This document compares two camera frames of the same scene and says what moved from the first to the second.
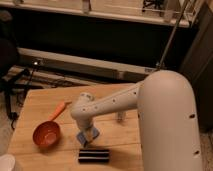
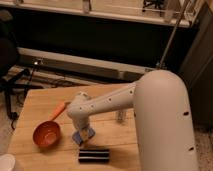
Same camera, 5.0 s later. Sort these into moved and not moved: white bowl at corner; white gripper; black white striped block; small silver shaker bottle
Moved: white gripper
Not moved: white bowl at corner; small silver shaker bottle; black white striped block
